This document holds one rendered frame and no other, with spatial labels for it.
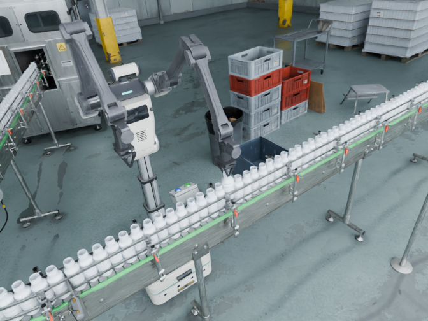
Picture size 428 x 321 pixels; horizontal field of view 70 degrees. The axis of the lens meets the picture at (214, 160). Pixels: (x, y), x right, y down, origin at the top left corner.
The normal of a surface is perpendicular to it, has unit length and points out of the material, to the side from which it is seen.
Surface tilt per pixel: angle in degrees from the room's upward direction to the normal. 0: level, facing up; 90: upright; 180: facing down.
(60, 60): 90
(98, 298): 90
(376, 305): 0
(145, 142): 90
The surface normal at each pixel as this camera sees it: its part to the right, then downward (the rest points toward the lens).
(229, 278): -0.07, -0.84
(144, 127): 0.57, 0.42
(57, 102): 0.29, 0.51
